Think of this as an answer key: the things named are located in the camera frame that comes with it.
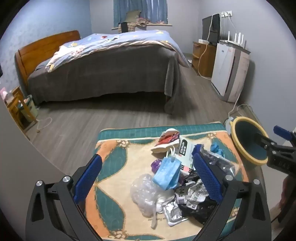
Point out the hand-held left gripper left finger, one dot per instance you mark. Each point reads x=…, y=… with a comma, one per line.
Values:
x=87, y=178

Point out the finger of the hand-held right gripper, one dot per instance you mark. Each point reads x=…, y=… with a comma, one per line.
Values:
x=281, y=132
x=262, y=139

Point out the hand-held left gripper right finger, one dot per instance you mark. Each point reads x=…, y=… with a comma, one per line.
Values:
x=208, y=176

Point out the clear plastic packaging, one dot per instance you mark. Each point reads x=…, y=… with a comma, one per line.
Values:
x=219, y=162

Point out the teal bin with yellow rim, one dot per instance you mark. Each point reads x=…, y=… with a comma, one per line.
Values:
x=242, y=134

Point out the printed foil sachet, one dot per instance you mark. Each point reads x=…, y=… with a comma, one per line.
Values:
x=192, y=192

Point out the small blue plastic piece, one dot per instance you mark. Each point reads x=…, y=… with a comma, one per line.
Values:
x=216, y=148

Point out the white green medicine box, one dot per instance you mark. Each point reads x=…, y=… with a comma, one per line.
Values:
x=186, y=150

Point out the black plastic bag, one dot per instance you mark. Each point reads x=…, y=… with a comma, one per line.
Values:
x=196, y=213

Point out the blue face mask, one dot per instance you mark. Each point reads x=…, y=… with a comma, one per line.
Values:
x=166, y=173

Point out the silver foil packet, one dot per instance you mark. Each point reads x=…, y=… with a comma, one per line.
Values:
x=172, y=213

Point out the purple spray bottle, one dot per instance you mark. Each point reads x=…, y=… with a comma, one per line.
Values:
x=155, y=165

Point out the red white snack bag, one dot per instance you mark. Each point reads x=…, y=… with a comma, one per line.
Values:
x=167, y=139

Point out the clear plastic bag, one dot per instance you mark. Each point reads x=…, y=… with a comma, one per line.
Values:
x=143, y=192

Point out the person's right hand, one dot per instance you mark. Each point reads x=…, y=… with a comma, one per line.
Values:
x=284, y=190

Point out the teal orange printed mat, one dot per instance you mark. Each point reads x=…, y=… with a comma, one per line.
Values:
x=120, y=185

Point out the white power strip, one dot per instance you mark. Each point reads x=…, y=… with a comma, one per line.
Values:
x=227, y=121

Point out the white air purifier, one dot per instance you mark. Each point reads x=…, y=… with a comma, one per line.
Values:
x=224, y=67

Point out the pale green basket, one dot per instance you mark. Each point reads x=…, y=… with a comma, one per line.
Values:
x=31, y=111

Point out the wooden television cabinet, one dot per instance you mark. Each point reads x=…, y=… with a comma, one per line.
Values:
x=208, y=60

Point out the wooden nightstand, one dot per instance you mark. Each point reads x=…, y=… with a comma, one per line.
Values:
x=13, y=109

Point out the white router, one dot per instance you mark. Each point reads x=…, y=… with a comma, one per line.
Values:
x=231, y=42

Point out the white set-top box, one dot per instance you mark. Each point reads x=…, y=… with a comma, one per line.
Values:
x=203, y=41

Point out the pink tissue box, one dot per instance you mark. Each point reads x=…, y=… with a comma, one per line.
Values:
x=4, y=92

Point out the black television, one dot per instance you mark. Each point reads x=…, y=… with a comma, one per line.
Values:
x=208, y=27

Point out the wooden bed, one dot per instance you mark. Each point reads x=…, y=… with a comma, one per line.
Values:
x=41, y=51

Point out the blue printed quilt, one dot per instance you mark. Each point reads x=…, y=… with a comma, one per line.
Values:
x=115, y=39

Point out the black cloth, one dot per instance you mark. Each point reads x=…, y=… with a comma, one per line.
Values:
x=124, y=27

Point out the plaid clothes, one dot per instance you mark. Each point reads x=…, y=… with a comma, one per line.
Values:
x=141, y=21

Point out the olive pillow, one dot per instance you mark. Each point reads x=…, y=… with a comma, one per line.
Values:
x=133, y=16

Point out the blue curtain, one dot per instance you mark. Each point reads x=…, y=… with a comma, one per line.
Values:
x=150, y=11

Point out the white wall socket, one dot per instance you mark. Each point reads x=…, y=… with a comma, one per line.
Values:
x=226, y=14

